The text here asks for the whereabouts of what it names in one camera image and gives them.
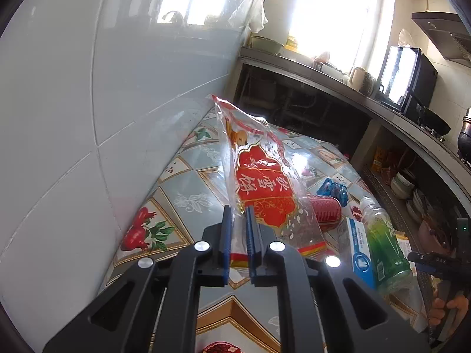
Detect white kettle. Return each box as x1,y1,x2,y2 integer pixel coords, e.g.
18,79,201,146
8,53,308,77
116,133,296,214
348,66,367,89

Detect grey range hood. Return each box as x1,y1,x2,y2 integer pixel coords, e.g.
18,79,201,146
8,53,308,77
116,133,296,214
411,11,471,68

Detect person's right hand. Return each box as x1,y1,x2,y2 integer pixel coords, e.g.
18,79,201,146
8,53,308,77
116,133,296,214
428,294,470,336

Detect grey kitchen counter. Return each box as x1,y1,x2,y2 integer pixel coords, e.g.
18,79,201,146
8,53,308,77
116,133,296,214
237,46,471,195

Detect blue toothpaste box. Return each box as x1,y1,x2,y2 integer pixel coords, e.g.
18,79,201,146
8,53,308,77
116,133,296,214
345,217,380,289

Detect green basin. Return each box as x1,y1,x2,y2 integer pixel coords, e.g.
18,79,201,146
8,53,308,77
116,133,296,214
250,36,285,54

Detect hanging clear plastic bag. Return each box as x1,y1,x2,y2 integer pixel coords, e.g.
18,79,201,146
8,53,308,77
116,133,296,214
228,0,269,34

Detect pink plastic basin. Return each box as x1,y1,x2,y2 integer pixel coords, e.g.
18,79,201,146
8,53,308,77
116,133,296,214
419,216,457,255

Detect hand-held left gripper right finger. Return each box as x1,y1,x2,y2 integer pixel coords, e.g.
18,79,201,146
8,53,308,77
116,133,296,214
246,206,431,353

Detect white medicine box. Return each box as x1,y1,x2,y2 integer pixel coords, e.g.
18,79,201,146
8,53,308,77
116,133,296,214
394,230,415,262

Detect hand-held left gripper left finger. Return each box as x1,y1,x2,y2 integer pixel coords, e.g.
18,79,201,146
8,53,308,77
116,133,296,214
42,205,236,353

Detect black wok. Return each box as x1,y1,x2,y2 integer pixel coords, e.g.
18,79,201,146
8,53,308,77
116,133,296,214
408,94,452,136

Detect fruit print tablecloth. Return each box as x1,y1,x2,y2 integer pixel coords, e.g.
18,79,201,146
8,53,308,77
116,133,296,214
97,106,432,353

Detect orange seasoning packets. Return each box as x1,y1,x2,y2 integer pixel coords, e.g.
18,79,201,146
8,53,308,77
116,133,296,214
371,147,397,178

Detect black cooking pot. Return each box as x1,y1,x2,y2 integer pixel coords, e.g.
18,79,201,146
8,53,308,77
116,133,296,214
456,106,471,159

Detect black countertop appliance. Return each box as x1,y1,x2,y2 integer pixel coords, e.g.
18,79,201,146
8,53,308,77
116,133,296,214
375,46,439,117

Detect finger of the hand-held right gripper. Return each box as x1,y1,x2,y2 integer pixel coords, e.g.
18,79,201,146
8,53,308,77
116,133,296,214
407,251,457,275

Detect green plastic bottle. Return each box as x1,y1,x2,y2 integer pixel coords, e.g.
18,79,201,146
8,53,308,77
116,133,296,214
359,196,417,299

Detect dark patterned jar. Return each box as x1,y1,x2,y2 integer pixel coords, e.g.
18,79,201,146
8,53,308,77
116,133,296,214
362,71,378,96

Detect blue crumpled wrapper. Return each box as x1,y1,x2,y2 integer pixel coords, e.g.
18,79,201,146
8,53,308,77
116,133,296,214
316,177,349,207

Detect stack of bowls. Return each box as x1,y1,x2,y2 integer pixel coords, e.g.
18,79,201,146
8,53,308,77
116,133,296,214
390,171,417,199

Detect clear red print snack bag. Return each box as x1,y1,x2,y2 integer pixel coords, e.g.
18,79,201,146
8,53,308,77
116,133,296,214
210,95,326,277

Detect perforated metal shelf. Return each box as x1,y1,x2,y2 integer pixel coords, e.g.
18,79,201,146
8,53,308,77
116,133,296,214
362,164,471,339

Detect red paper cup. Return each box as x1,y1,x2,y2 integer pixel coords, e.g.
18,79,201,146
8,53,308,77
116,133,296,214
308,196,341,233

